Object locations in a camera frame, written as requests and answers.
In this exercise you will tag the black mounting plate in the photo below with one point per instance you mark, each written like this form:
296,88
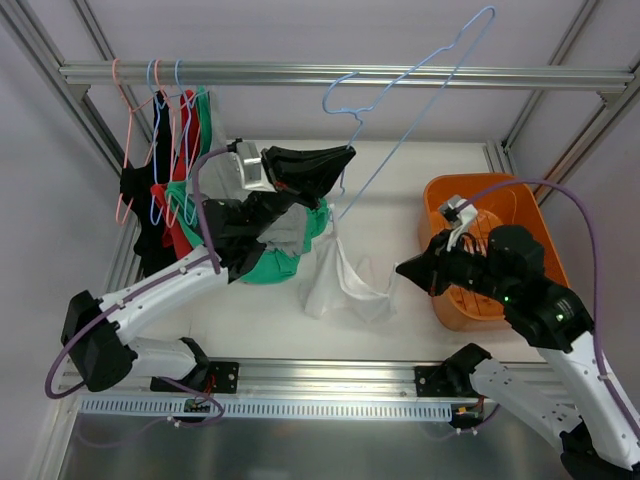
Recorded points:
432,381
213,377

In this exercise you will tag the white tank top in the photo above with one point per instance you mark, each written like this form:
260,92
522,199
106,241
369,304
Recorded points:
337,285

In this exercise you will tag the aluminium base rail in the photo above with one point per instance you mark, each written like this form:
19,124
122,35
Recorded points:
337,380

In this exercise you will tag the red tank top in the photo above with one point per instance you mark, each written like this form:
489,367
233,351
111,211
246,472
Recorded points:
171,207

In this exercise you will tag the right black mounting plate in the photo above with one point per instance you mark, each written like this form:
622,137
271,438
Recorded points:
432,381

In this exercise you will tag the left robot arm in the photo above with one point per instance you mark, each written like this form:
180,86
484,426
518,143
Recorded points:
101,336

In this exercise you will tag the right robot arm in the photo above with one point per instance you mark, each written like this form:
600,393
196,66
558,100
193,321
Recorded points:
593,438

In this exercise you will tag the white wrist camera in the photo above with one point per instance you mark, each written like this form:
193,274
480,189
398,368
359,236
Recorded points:
459,214
253,175

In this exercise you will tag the slotted white cable duct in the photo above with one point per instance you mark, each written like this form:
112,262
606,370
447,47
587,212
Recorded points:
265,408

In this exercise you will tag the black tank top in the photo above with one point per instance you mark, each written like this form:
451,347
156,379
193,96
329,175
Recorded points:
135,187

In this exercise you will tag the orange plastic basket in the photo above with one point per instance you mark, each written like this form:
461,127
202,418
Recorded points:
458,309

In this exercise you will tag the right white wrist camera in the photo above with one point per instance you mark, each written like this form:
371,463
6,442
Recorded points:
459,214

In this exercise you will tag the aluminium hanging rail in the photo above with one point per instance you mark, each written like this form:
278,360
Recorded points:
545,78

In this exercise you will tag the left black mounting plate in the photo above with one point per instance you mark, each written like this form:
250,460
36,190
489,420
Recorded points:
213,377

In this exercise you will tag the green tank top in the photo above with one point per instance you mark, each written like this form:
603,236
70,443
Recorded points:
274,266

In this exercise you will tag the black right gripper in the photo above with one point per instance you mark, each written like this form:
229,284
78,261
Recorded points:
441,267

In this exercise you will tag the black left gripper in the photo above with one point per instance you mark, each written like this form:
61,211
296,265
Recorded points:
273,167

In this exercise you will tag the grey tank top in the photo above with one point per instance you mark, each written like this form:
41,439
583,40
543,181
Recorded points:
219,178

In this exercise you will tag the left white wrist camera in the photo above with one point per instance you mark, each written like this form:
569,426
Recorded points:
253,175

